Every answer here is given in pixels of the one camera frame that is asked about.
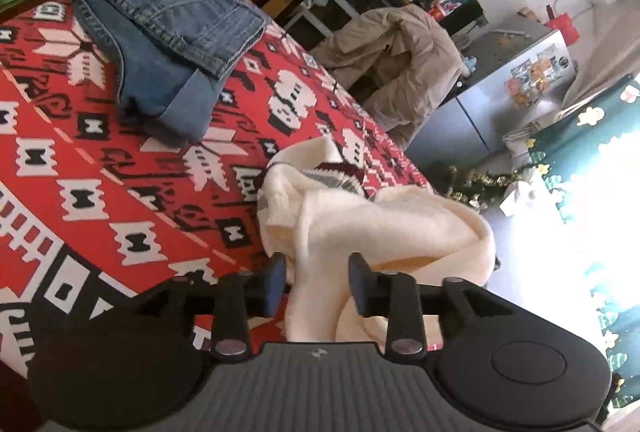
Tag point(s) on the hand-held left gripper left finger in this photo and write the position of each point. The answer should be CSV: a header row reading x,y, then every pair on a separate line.
x,y
276,284

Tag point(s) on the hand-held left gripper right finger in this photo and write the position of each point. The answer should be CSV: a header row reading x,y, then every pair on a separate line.
x,y
357,284

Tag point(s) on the cream knit vest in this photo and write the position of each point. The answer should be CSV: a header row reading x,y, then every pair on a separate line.
x,y
350,232

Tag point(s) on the small tinsel tree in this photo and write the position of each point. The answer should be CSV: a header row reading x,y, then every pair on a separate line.
x,y
480,182

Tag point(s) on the white ribbon bow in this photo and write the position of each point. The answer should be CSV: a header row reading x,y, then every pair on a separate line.
x,y
520,199

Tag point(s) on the silver refrigerator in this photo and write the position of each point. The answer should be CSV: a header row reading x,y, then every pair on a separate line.
x,y
475,112

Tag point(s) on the beige jacket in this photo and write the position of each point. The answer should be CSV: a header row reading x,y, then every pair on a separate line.
x,y
400,62

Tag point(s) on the red patterned blanket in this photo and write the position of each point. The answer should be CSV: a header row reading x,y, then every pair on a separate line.
x,y
75,162

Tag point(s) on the green printed curtain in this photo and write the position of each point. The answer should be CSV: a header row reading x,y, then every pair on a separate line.
x,y
590,137

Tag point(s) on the blue denim jeans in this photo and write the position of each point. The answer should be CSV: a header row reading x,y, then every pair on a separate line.
x,y
165,22

